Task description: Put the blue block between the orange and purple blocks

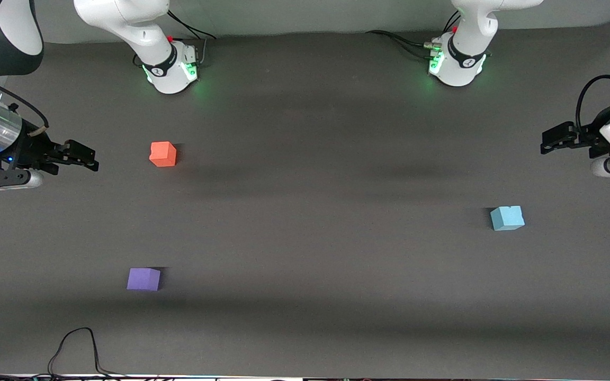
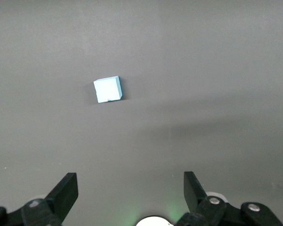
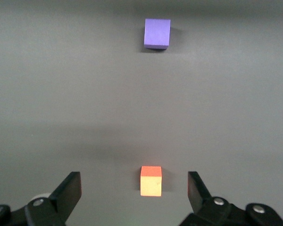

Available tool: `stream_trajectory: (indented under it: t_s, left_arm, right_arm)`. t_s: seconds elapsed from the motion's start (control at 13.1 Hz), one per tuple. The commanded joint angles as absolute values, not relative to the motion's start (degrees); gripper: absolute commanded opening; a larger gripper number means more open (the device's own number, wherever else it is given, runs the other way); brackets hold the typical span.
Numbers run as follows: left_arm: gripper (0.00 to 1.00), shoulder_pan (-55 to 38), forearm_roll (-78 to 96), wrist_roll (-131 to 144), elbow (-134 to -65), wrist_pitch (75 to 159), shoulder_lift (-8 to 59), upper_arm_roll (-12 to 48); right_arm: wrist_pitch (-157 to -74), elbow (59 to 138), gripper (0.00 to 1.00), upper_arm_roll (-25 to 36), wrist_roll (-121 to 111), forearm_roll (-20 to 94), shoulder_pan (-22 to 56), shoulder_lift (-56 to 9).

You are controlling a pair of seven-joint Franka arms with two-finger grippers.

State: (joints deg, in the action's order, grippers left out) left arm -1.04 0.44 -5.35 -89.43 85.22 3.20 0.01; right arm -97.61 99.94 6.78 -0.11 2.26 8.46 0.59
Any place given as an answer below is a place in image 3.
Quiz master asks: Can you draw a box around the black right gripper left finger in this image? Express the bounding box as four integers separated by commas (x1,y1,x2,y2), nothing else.
0,171,82,226

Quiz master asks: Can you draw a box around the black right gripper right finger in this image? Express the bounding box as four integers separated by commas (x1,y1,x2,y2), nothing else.
179,171,283,226

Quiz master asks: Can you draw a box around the orange block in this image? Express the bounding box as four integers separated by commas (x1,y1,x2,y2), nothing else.
140,166,162,197

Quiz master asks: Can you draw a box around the purple block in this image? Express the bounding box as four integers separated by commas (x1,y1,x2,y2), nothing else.
143,18,171,50

